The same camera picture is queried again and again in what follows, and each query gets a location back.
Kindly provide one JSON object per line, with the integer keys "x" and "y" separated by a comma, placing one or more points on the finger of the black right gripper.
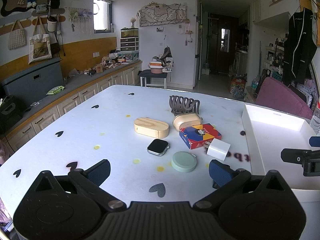
{"x": 308, "y": 159}

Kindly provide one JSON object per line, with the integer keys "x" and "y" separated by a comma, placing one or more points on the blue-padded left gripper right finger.
{"x": 220, "y": 173}

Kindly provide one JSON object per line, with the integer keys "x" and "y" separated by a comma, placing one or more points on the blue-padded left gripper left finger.
{"x": 99, "y": 172}

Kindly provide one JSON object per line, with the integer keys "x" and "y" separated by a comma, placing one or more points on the white USB wall charger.
{"x": 217, "y": 149}

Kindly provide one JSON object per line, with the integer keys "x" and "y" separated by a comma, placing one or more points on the mint green round disc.
{"x": 183, "y": 162}

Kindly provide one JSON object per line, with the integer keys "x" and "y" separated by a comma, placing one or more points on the red blue yellow card box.
{"x": 196, "y": 136}

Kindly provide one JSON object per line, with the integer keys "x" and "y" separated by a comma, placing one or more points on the white shallow tray box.
{"x": 268, "y": 132}

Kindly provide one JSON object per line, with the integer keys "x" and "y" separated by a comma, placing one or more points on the beige earbuds case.
{"x": 186, "y": 120}

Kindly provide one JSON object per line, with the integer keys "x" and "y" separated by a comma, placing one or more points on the smartwatch body black screen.
{"x": 158, "y": 147}

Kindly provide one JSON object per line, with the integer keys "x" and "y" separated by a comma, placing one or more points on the oval light wooden box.
{"x": 151, "y": 128}

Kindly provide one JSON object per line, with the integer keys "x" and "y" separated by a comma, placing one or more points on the dark grey hair claw clip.
{"x": 182, "y": 105}

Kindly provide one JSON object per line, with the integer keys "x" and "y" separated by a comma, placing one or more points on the clear water bottle red label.
{"x": 315, "y": 120}

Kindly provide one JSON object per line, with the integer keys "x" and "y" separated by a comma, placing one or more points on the purple sofa chair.
{"x": 274, "y": 94}

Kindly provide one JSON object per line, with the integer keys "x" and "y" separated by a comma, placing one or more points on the white cabinet counter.
{"x": 78, "y": 89}

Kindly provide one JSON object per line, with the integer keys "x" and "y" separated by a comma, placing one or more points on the green wipes pack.
{"x": 55, "y": 90}

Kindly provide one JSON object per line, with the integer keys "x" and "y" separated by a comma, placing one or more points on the dark stool with white legs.
{"x": 147, "y": 74}

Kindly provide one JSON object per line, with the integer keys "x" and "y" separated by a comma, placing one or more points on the grey storage box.
{"x": 32, "y": 84}

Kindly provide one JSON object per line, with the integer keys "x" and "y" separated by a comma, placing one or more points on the black hanging jacket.
{"x": 299, "y": 48}

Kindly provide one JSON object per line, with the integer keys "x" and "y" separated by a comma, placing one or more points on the pink pot on stool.
{"x": 156, "y": 67}

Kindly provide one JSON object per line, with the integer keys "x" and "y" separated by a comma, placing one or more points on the small drawer organizer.
{"x": 129, "y": 44}

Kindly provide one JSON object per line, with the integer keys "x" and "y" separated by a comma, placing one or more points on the beige printed tote bag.
{"x": 39, "y": 43}

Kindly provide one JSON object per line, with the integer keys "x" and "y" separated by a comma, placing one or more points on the white knitted bag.
{"x": 17, "y": 36}

